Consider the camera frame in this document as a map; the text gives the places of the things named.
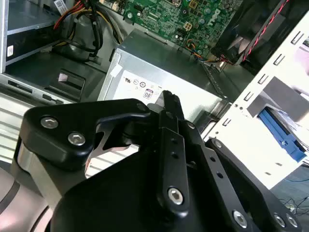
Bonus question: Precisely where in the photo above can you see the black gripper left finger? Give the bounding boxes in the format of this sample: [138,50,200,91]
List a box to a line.
[14,89,192,217]

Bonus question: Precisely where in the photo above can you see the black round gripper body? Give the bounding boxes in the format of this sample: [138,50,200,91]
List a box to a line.
[49,145,239,232]

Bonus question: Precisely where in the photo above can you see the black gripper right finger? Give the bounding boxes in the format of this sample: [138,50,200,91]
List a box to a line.
[173,94,304,232]

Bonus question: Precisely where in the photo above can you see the hard disk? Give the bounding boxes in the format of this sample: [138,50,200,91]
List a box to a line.
[257,107,309,163]

